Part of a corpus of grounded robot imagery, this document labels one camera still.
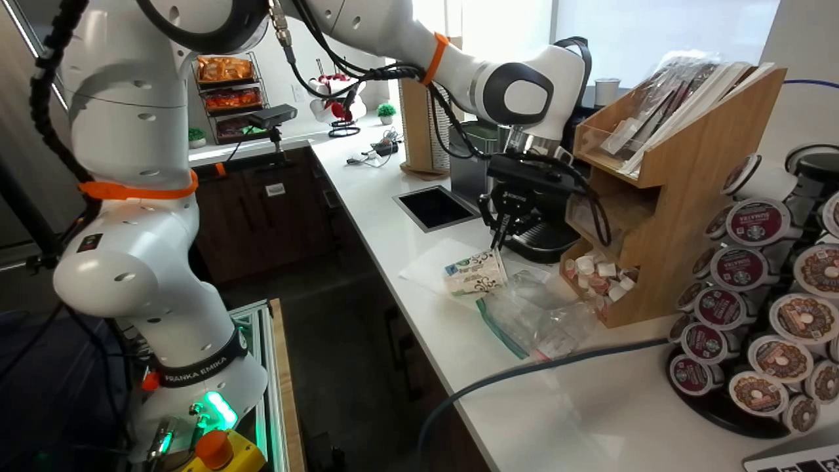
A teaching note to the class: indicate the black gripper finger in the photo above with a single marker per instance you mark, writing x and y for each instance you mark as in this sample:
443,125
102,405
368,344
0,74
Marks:
492,224
514,227

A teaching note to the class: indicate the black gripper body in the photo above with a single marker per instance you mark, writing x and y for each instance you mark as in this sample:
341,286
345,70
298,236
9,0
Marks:
532,179

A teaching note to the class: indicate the printed paper coffee cups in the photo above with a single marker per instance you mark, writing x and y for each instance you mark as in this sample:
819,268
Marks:
476,273

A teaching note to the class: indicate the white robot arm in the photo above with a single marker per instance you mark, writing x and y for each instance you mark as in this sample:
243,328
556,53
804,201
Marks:
132,219

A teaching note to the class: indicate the steel framed counter opening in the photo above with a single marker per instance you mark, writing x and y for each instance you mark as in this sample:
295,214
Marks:
435,207

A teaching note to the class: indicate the clear zip plastic bag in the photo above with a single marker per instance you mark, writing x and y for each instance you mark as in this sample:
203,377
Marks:
540,315

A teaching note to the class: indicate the wooden cup dispenser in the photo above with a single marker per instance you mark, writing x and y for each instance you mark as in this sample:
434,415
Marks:
423,133

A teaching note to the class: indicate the small black gadget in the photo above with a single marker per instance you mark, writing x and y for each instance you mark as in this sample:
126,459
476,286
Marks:
380,148

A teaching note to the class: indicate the green ball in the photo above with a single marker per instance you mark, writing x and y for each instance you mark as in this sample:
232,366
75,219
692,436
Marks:
387,112

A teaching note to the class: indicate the wooden knife block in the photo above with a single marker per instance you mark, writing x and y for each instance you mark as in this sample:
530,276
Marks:
690,193

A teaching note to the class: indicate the paper packets stack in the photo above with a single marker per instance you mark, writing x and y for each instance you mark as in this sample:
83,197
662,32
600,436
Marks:
673,95

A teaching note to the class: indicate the red small object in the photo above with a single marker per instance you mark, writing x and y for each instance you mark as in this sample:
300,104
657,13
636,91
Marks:
337,105

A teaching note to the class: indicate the bright window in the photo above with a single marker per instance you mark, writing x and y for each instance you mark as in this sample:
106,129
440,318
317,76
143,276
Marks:
665,30

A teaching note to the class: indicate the dark wood cabinet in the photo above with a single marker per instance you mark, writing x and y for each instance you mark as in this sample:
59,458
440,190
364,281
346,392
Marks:
264,219

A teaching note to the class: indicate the robot stand platform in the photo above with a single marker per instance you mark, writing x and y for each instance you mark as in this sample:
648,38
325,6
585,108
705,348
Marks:
252,350

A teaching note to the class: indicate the snack shelf rack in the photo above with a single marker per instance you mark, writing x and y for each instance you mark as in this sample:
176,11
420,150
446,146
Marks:
227,70

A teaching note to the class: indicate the yellow emergency stop button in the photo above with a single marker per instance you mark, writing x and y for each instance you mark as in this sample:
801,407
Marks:
212,449

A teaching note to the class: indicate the black corrugated conduit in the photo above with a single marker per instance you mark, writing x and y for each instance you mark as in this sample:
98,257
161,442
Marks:
52,79

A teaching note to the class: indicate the black stereo camera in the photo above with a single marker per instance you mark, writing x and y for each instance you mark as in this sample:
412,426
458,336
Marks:
264,118

